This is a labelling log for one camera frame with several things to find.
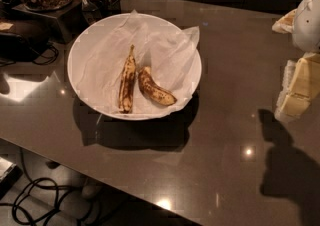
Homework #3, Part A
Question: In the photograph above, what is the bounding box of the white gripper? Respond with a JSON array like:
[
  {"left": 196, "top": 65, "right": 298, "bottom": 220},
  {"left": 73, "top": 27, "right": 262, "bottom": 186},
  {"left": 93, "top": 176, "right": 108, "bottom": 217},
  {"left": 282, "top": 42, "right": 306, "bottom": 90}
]
[{"left": 272, "top": 0, "right": 320, "bottom": 122}]

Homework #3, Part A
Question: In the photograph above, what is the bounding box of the short curved spotted banana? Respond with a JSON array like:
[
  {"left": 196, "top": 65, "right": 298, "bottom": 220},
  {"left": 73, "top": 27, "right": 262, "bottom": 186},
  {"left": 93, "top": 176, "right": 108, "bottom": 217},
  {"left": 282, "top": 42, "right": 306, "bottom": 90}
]
[{"left": 138, "top": 66, "right": 177, "bottom": 106}]

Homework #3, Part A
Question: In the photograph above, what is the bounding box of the long spotted banana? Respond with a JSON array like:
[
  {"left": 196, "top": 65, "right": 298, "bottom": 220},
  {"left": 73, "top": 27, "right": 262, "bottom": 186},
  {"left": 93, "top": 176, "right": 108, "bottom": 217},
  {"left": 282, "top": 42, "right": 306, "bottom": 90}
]
[{"left": 118, "top": 45, "right": 136, "bottom": 114}]

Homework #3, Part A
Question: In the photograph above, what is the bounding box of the white bowl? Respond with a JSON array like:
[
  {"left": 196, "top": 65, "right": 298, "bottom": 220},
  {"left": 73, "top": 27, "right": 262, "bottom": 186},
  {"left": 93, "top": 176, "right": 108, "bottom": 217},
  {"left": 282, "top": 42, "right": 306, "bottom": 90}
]
[{"left": 66, "top": 12, "right": 203, "bottom": 122}]

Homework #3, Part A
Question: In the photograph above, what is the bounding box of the white paper liner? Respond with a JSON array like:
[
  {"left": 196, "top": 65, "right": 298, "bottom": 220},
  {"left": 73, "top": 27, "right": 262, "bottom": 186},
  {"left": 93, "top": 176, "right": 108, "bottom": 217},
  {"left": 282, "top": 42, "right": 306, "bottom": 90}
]
[{"left": 76, "top": 9, "right": 201, "bottom": 120}]

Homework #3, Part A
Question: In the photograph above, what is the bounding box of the black scoop with label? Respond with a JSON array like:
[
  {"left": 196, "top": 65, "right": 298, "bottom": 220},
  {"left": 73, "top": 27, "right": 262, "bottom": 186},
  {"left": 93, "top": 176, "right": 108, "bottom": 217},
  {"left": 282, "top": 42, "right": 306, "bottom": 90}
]
[{"left": 81, "top": 0, "right": 101, "bottom": 25}]

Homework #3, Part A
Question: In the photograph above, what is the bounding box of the black stand box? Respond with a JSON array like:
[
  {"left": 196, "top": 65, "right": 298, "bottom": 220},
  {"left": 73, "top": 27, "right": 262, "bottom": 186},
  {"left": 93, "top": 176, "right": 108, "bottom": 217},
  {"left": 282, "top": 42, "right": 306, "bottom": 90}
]
[{"left": 12, "top": 0, "right": 88, "bottom": 44}]

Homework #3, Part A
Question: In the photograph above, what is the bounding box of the grey box on floor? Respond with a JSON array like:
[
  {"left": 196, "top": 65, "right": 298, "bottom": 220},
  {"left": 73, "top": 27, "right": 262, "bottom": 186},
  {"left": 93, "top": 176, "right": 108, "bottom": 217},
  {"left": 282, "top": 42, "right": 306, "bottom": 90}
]
[{"left": 0, "top": 157, "right": 23, "bottom": 199}]

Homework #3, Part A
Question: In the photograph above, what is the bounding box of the black device with cable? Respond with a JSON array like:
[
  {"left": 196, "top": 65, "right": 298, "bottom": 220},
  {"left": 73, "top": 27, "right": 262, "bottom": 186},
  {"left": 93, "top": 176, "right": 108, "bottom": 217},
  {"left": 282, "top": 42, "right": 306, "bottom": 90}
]
[{"left": 0, "top": 32, "right": 59, "bottom": 67}]

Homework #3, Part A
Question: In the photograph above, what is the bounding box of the black floor cable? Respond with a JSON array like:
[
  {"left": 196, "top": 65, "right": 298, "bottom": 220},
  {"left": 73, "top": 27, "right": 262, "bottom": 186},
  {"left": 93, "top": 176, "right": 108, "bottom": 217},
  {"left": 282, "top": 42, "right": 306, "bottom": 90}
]
[{"left": 0, "top": 148, "right": 101, "bottom": 226}]

